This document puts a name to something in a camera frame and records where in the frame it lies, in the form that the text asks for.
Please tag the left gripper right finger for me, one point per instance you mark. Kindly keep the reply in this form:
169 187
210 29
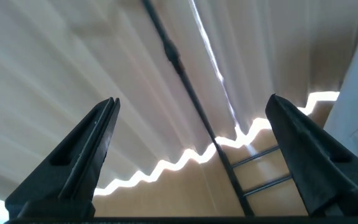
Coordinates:
328 186

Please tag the beige curtain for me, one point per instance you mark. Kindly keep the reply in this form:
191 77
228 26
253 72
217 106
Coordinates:
42 62

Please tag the black clothes rack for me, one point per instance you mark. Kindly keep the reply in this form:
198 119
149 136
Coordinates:
172 54

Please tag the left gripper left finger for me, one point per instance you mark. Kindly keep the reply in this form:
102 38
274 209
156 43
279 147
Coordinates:
42 193

